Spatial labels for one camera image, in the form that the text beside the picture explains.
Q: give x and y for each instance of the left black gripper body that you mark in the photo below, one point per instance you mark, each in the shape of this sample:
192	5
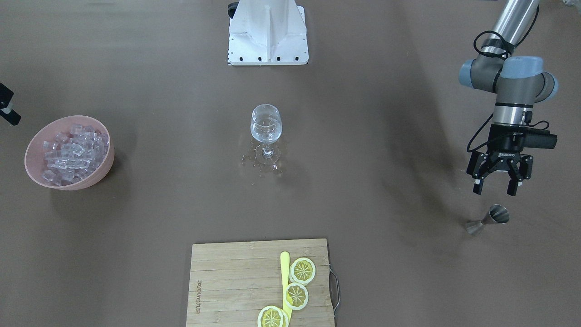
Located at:
503	153

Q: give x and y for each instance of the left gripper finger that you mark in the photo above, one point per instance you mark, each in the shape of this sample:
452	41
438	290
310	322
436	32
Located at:
479	177
514	183

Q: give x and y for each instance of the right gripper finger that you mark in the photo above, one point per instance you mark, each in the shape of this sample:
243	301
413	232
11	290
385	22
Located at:
11	116

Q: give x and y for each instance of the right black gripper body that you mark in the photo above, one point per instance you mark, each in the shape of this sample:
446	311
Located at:
13	117

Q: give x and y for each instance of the steel jigger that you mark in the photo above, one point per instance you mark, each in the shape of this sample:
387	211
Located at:
496	215

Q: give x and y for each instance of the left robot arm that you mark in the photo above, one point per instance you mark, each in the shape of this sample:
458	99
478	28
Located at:
519	82

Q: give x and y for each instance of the pink bowl of ice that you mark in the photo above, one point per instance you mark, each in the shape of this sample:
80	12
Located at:
71	153

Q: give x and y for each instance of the clear wine glass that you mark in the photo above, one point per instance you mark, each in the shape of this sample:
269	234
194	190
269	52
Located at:
266	129

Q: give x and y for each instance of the lemon slice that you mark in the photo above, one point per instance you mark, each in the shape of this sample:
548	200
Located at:
295	296
272	316
302	271

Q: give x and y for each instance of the yellow plastic knife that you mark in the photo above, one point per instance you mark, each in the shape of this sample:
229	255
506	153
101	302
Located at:
284	266

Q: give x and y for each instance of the bamboo cutting board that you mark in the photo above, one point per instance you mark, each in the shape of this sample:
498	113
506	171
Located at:
230	283

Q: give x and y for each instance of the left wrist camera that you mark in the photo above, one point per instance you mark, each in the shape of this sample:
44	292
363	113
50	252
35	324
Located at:
535	138

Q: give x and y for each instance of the white camera pillar stand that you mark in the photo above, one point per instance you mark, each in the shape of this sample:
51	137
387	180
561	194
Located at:
267	32

